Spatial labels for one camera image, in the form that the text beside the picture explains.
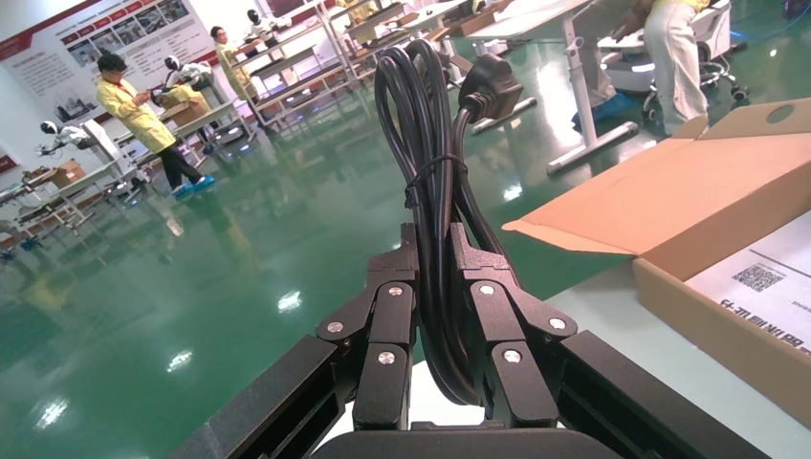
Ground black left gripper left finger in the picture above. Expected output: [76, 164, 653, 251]
[170, 221, 421, 459]

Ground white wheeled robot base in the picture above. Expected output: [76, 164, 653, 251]
[598, 34, 657, 97]

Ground grey workshop table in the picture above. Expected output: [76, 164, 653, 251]
[0, 158, 150, 254]

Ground metal shelf rack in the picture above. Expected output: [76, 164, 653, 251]
[230, 6, 356, 128]

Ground wall poster board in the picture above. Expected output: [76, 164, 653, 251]
[0, 0, 217, 124]

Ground small brown cardboard carton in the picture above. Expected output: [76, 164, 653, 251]
[50, 159, 87, 189]

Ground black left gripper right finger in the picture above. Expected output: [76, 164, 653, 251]
[446, 221, 771, 459]

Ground white humanoid robot black head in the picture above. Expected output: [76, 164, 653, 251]
[163, 55, 213, 90]
[38, 120, 97, 157]
[245, 9, 293, 42]

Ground office chair wheeled base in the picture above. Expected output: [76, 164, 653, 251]
[696, 56, 752, 102]

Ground white printed paper manual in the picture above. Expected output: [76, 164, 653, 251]
[686, 211, 811, 356]

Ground person yellow coat black trousers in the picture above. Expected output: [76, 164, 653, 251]
[95, 52, 217, 198]

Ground white table leg base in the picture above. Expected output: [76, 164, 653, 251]
[471, 0, 640, 177]

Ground black power cable with plug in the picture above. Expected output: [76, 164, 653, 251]
[373, 38, 526, 406]

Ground brown cardboard storage box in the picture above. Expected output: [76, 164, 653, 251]
[502, 98, 811, 428]

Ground person white trousers blue shoe covers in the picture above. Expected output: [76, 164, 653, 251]
[573, 0, 714, 136]

